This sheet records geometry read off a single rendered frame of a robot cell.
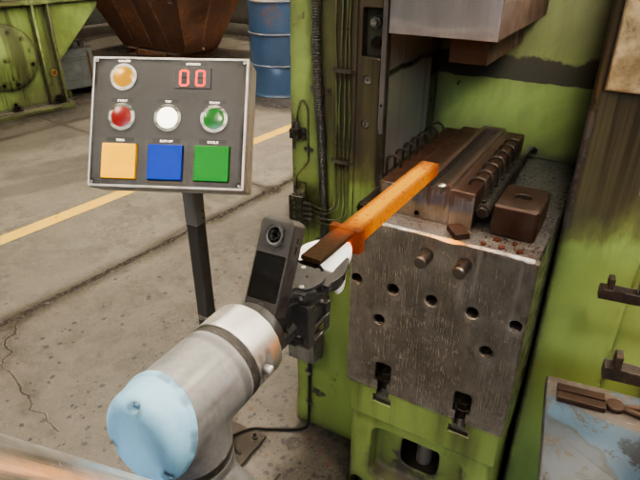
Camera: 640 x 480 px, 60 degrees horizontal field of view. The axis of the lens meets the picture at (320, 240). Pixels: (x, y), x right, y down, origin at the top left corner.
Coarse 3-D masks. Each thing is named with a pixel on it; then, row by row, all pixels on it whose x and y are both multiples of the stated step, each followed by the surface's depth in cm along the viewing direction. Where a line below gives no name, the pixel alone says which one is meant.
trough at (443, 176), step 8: (480, 136) 138; (488, 136) 140; (472, 144) 133; (480, 144) 135; (464, 152) 128; (472, 152) 129; (456, 160) 124; (464, 160) 125; (448, 168) 120; (456, 168) 121; (440, 176) 116; (448, 176) 117; (432, 184) 113
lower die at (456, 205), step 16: (448, 128) 148; (464, 128) 145; (496, 128) 141; (432, 144) 136; (448, 144) 133; (464, 144) 130; (496, 144) 133; (512, 144) 133; (416, 160) 127; (432, 160) 124; (448, 160) 121; (480, 160) 123; (496, 160) 123; (400, 176) 118; (464, 176) 115; (480, 176) 115; (432, 192) 112; (448, 192) 110; (464, 192) 108; (480, 192) 111; (416, 208) 115; (432, 208) 113; (448, 208) 111; (464, 208) 110; (448, 224) 113; (464, 224) 111
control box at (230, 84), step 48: (96, 96) 120; (144, 96) 119; (192, 96) 118; (240, 96) 117; (96, 144) 119; (144, 144) 119; (192, 144) 118; (240, 144) 117; (192, 192) 125; (240, 192) 120
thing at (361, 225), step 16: (416, 176) 95; (432, 176) 100; (384, 192) 89; (400, 192) 89; (416, 192) 94; (368, 208) 84; (384, 208) 84; (400, 208) 89; (336, 224) 77; (352, 224) 79; (368, 224) 79; (320, 240) 73; (336, 240) 73; (352, 240) 76; (304, 256) 70; (320, 256) 69
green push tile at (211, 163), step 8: (200, 152) 117; (208, 152) 117; (216, 152) 117; (224, 152) 116; (200, 160) 117; (208, 160) 117; (216, 160) 117; (224, 160) 116; (200, 168) 117; (208, 168) 117; (216, 168) 117; (224, 168) 116; (200, 176) 117; (208, 176) 117; (216, 176) 116; (224, 176) 116
